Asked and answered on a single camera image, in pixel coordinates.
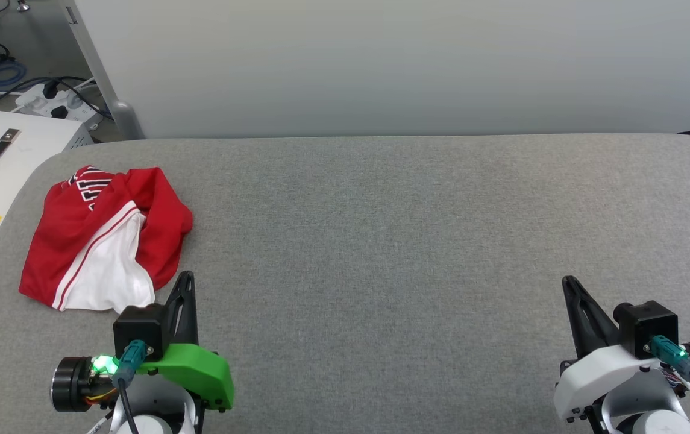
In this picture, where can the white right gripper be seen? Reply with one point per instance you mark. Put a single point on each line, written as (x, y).
(598, 377)

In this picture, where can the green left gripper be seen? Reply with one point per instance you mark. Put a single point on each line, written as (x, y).
(200, 371)

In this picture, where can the red white basketball jersey shirt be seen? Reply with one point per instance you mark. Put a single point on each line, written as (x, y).
(73, 241)

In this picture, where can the grey partition foot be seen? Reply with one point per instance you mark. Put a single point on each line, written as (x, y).
(126, 119)

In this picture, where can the grey fabric padded surface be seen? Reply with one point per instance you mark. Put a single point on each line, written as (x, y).
(381, 271)

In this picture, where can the white equipment box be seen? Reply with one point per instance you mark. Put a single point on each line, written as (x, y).
(31, 150)

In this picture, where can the white power strip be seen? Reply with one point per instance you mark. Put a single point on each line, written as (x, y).
(40, 99)

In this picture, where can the light grey partition panel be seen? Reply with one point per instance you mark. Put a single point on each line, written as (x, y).
(381, 66)

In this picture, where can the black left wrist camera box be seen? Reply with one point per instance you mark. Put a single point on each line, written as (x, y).
(137, 328)

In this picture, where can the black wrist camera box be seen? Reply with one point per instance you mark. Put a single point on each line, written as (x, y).
(137, 328)
(649, 322)

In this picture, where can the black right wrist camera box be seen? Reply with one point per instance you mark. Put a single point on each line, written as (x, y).
(649, 322)

